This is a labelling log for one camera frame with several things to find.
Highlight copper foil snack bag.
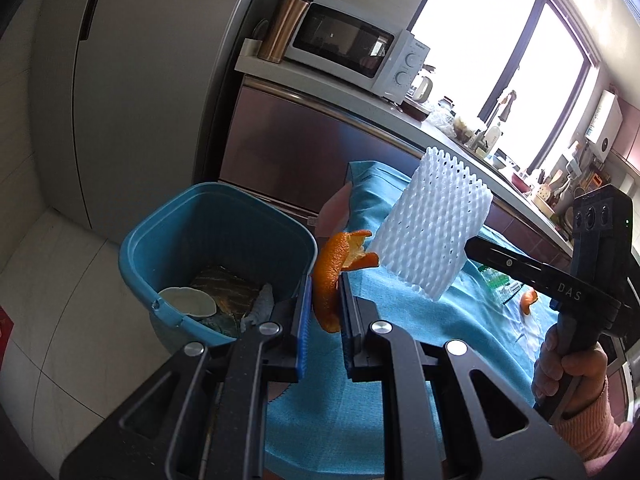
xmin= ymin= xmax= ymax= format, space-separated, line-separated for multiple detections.
xmin=190 ymin=267 xmax=266 ymax=337

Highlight blue printed tablecloth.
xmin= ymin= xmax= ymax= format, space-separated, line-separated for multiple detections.
xmin=262 ymin=161 xmax=561 ymax=480

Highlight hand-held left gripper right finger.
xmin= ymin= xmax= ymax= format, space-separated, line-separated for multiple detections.
xmin=339 ymin=274 xmax=588 ymax=480

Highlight blue plastic trash bin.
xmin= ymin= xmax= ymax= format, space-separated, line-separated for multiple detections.
xmin=118 ymin=182 xmax=319 ymax=356

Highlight dark red bowl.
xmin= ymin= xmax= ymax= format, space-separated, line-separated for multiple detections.
xmin=402 ymin=97 xmax=431 ymax=121

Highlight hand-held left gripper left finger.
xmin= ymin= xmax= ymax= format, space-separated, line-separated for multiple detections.
xmin=59 ymin=272 xmax=314 ymax=480

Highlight copper travel tumbler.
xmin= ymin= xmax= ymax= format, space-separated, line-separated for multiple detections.
xmin=257 ymin=0 xmax=313 ymax=64

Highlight white electric kettle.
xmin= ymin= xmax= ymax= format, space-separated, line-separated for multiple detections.
xmin=410 ymin=65 xmax=435 ymax=103

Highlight brown lower kitchen cabinets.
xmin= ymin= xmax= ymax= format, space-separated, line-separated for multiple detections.
xmin=217 ymin=75 xmax=576 ymax=286

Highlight grey refrigerator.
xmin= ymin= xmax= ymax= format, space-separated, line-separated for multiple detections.
xmin=0 ymin=0 xmax=273 ymax=241

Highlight white blue-dotted paper cup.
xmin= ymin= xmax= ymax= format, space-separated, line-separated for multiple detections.
xmin=159 ymin=286 xmax=217 ymax=319

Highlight white microwave oven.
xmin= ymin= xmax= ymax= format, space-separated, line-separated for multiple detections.
xmin=285 ymin=0 xmax=431 ymax=101

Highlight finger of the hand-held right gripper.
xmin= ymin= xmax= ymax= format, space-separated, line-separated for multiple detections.
xmin=465 ymin=237 xmax=554 ymax=295

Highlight white kitchen counter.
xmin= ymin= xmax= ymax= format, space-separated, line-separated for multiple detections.
xmin=235 ymin=40 xmax=576 ymax=256

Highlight red paper on floor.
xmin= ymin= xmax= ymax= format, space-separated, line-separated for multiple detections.
xmin=0 ymin=305 xmax=14 ymax=357

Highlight pink wall cabinet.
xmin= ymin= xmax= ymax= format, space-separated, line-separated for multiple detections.
xmin=607 ymin=110 xmax=640 ymax=181

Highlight dish soap bottle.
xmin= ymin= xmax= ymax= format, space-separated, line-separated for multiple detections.
xmin=480 ymin=125 xmax=502 ymax=156

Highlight person's right hand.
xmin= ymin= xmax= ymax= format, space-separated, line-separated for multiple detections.
xmin=531 ymin=325 xmax=609 ymax=413

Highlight white wall water heater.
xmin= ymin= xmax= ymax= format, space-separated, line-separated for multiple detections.
xmin=585 ymin=90 xmax=623 ymax=156

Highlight clear plastic bag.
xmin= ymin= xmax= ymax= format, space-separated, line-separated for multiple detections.
xmin=430 ymin=97 xmax=456 ymax=128

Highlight kitchen window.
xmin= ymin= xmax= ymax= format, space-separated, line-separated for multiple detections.
xmin=407 ymin=0 xmax=601 ymax=173

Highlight green clear candy wrapper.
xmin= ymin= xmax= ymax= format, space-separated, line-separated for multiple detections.
xmin=480 ymin=267 xmax=524 ymax=306

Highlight crumpled grey tissue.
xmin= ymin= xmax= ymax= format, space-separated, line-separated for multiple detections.
xmin=240 ymin=282 xmax=275 ymax=332

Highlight white foam fruit net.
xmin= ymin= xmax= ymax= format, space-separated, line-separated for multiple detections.
xmin=367 ymin=147 xmax=493 ymax=302

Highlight large orange peel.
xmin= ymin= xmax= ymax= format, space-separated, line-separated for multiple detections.
xmin=311 ymin=230 xmax=381 ymax=335

